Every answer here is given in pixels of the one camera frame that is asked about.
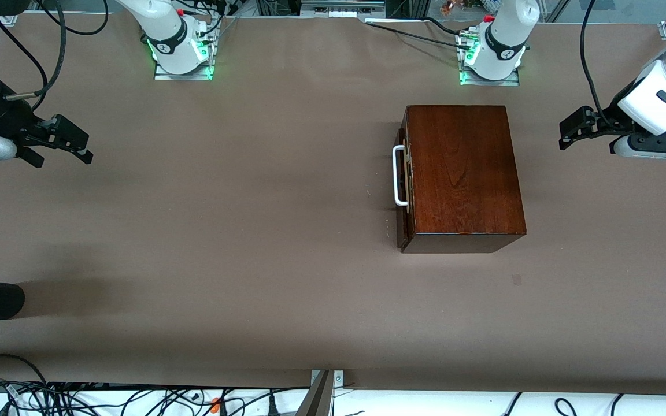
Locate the wooden drawer with white handle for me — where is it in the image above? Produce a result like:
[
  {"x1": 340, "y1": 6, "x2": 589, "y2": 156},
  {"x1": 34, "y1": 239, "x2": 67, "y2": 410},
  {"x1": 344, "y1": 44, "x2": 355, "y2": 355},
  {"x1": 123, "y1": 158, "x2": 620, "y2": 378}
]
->
[{"x1": 393, "y1": 127, "x2": 413, "y2": 249}]

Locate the dark wooden drawer cabinet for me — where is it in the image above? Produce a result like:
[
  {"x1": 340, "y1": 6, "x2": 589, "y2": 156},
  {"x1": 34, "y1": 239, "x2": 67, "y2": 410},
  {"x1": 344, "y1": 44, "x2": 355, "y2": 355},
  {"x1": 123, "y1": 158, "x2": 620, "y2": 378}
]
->
[{"x1": 401, "y1": 105, "x2": 527, "y2": 254}]

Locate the grey power strip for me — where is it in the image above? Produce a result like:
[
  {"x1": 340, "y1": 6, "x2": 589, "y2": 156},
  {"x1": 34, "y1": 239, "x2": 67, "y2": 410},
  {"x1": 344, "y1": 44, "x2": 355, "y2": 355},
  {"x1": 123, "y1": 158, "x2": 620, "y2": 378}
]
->
[{"x1": 300, "y1": 0, "x2": 387, "y2": 18}]

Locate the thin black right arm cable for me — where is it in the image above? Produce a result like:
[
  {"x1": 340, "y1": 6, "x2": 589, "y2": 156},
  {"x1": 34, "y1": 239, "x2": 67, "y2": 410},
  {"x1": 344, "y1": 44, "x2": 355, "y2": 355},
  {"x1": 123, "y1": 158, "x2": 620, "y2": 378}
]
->
[{"x1": 0, "y1": 17, "x2": 47, "y2": 93}]

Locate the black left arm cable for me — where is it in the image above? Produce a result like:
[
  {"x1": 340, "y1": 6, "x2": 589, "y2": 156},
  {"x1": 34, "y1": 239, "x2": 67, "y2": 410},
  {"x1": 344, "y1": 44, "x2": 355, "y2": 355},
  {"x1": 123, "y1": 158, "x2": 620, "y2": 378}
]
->
[{"x1": 580, "y1": 0, "x2": 611, "y2": 125}]

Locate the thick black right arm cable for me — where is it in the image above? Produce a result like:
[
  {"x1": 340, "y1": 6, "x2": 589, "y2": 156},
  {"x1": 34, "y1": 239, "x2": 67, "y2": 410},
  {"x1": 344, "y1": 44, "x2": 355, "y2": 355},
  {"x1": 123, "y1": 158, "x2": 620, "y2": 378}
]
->
[{"x1": 31, "y1": 0, "x2": 68, "y2": 112}]

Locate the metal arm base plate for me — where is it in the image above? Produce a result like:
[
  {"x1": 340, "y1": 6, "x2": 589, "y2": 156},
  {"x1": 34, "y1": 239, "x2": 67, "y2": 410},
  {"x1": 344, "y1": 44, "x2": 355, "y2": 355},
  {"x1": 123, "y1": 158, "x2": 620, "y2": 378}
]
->
[
  {"x1": 154, "y1": 58, "x2": 214, "y2": 81},
  {"x1": 459, "y1": 68, "x2": 520, "y2": 87}
]

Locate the hanging black cable loop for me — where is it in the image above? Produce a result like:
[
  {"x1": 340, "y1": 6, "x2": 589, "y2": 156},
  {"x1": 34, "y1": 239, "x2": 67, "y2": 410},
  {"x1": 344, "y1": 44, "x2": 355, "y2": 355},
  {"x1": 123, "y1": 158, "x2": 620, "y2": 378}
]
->
[{"x1": 38, "y1": 0, "x2": 109, "y2": 36}]

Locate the short black table cable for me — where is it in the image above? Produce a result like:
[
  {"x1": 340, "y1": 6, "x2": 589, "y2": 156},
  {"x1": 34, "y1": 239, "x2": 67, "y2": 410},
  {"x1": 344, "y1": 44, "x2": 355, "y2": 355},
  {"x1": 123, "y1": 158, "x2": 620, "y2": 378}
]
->
[{"x1": 423, "y1": 16, "x2": 467, "y2": 34}]

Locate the long black table cable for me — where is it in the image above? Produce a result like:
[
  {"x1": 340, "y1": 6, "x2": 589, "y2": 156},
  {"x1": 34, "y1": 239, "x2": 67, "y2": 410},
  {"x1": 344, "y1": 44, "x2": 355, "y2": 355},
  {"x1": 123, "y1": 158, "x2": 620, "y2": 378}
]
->
[{"x1": 366, "y1": 22, "x2": 472, "y2": 46}]

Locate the black looped cable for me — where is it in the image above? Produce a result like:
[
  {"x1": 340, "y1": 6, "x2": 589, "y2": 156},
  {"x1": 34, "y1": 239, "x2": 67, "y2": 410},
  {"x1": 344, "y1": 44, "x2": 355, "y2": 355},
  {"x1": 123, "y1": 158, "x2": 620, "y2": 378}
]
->
[{"x1": 0, "y1": 354, "x2": 50, "y2": 388}]

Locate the tangled black cable bundle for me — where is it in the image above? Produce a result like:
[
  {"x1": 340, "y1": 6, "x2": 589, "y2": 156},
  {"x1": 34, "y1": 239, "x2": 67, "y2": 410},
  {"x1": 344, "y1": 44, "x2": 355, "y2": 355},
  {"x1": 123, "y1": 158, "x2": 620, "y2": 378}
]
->
[{"x1": 0, "y1": 377, "x2": 310, "y2": 416}]

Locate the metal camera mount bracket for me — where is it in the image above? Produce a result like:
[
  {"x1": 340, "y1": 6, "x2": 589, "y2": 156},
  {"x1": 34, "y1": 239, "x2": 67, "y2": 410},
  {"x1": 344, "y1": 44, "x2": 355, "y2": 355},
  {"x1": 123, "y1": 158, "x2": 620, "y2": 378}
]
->
[{"x1": 295, "y1": 370, "x2": 345, "y2": 416}]

